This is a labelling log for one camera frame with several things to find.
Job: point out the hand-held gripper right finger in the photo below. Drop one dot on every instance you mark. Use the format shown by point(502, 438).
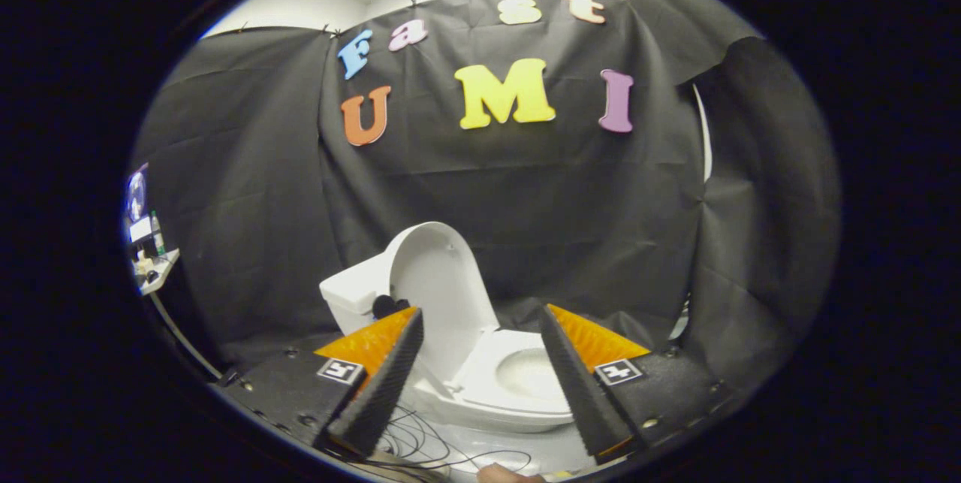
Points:
point(582, 393)

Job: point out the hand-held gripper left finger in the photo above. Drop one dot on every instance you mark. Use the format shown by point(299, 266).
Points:
point(381, 393)

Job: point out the white toilet lid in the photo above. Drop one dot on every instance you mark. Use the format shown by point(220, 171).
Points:
point(439, 288)

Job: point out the white toilet seat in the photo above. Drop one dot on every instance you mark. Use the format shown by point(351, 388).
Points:
point(480, 374)

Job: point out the black round object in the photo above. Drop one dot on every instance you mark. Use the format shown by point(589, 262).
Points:
point(387, 306)

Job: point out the black backdrop cloth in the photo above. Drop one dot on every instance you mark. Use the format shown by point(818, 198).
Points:
point(525, 190)

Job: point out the green bottle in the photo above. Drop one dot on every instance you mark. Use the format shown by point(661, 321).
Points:
point(158, 236)

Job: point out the white wall shelf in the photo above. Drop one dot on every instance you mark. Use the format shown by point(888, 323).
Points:
point(159, 273)

